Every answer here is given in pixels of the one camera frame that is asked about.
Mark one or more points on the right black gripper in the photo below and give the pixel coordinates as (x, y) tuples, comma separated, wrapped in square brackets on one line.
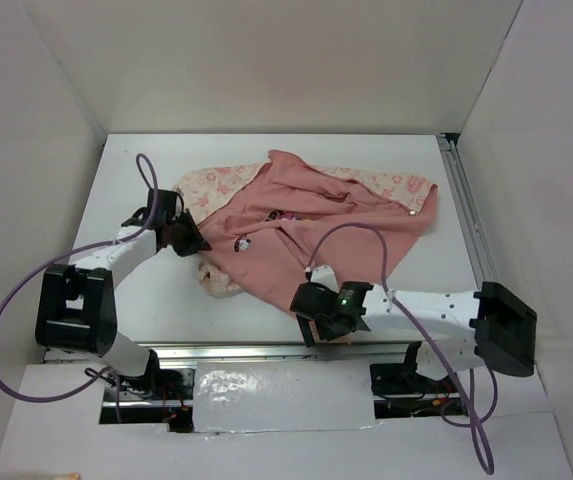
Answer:
[(307, 328)]

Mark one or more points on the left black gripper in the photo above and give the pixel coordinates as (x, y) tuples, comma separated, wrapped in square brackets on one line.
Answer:
[(195, 243)]

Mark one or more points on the pink and cream jacket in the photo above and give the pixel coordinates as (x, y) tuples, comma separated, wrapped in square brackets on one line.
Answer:
[(266, 221)]

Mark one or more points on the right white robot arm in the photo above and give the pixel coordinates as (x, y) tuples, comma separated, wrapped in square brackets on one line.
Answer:
[(490, 327)]

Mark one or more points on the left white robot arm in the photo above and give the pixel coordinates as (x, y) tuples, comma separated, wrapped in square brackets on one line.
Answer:
[(77, 310)]

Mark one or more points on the white foil cover panel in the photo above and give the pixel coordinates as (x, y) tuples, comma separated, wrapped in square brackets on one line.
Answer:
[(282, 396)]

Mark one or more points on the front aluminium rail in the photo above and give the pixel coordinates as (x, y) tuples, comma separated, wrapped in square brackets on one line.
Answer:
[(266, 351)]

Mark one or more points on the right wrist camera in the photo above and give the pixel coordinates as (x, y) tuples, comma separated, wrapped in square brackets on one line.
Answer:
[(323, 275)]

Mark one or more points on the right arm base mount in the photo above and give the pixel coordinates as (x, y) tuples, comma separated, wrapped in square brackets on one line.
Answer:
[(400, 393)]

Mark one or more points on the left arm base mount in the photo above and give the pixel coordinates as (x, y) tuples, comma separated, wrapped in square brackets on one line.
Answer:
[(169, 402)]

